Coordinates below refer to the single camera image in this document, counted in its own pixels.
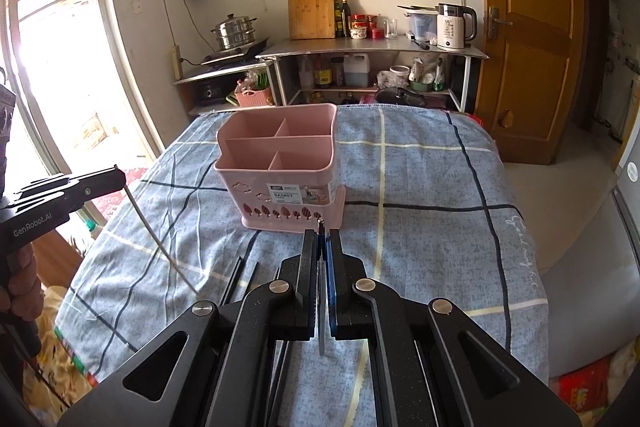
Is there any silver metal chopstick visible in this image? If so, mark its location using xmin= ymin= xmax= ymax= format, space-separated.
xmin=317 ymin=219 xmax=326 ymax=357

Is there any metal kitchen shelf table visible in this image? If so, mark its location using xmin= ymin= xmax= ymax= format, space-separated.
xmin=256 ymin=37 xmax=489 ymax=112

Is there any person's left hand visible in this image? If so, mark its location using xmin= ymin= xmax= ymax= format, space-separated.
xmin=0 ymin=244 xmax=43 ymax=322

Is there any blue plaid tablecloth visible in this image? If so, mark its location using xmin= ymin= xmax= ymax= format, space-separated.
xmin=55 ymin=104 xmax=575 ymax=426

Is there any low metal side shelf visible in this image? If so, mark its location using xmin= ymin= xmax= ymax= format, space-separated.
xmin=174 ymin=61 xmax=280 ymax=117

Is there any pink utensil basket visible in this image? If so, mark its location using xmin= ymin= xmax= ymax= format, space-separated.
xmin=215 ymin=103 xmax=346 ymax=233

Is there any pink woven small basket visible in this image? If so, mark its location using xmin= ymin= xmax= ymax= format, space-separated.
xmin=234 ymin=87 xmax=274 ymax=108

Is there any induction cooker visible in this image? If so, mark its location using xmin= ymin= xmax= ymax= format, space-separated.
xmin=201 ymin=38 xmax=269 ymax=67

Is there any stainless steel steamer pot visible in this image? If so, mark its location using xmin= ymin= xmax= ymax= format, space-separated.
xmin=212 ymin=13 xmax=257 ymax=51

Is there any black frying pan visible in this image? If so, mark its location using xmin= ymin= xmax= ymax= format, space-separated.
xmin=374 ymin=88 xmax=427 ymax=108

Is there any white plastic jug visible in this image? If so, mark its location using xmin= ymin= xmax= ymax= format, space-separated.
xmin=343 ymin=53 xmax=370 ymax=88

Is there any bamboo cutting board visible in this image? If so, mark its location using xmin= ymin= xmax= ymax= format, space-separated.
xmin=288 ymin=0 xmax=335 ymax=40

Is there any white electric kettle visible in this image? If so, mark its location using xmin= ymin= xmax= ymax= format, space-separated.
xmin=436 ymin=3 xmax=477 ymax=50

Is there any red lid jar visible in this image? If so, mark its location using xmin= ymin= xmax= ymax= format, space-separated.
xmin=349 ymin=14 xmax=369 ymax=40

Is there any dark sauce bottle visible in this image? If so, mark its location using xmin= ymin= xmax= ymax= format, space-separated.
xmin=341 ymin=0 xmax=350 ymax=38

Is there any wooden door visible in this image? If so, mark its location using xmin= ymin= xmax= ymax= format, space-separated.
xmin=475 ymin=0 xmax=585 ymax=165

